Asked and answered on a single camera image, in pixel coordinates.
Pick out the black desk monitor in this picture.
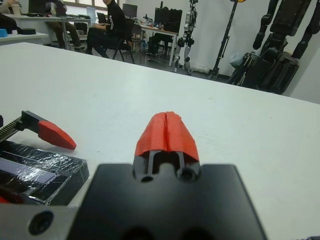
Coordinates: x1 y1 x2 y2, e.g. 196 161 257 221
169 8 183 25

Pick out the black monitor on arm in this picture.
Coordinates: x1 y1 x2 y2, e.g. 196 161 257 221
154 1 171 25

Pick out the large black humanoid robot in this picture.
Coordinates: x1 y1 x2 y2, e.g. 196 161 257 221
252 0 320 95

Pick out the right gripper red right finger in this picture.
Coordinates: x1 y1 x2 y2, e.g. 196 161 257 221
166 111 202 177

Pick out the black camera box lid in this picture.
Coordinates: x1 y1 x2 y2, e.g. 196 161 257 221
0 139 90 206

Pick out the light blue screen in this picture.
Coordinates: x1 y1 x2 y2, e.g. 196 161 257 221
86 6 97 23

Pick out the wide dark monitor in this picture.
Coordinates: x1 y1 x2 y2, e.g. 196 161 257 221
27 0 50 15

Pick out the white side table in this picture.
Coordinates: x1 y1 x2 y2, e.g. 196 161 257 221
0 32 49 47

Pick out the black office chair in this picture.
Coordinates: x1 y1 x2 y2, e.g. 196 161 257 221
112 18 136 65

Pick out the long white office desk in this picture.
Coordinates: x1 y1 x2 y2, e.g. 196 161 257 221
9 13 92 48

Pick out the person in beige top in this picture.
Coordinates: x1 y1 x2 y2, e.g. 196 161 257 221
0 0 20 35

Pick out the black hoist stand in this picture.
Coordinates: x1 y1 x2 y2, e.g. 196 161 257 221
208 0 247 81

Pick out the person in black sweater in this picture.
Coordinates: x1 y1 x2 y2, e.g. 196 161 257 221
84 0 128 59

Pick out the small dark monitor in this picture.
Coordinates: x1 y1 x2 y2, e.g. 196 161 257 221
122 3 138 20

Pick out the person in brown trousers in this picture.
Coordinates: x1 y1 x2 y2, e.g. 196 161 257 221
46 0 86 50

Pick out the white foam roll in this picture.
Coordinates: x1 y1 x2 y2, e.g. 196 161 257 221
191 65 213 75

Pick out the black bag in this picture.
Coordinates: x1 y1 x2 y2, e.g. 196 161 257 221
163 21 181 33

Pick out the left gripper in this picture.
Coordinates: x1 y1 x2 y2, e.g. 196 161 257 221
0 110 77 204

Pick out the white desk with monitors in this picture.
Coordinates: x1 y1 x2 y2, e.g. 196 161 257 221
134 23 180 67

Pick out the grey mesh chair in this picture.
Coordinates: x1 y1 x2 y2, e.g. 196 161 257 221
131 23 143 42

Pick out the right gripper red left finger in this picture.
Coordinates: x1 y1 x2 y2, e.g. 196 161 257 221
132 111 168 181

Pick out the white humanoid robot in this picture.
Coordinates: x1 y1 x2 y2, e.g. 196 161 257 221
174 0 198 76

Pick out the black folded tripod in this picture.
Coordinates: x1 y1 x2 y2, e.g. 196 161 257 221
227 51 258 87

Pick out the pale plastic bag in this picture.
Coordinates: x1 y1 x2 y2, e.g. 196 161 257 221
229 51 245 68

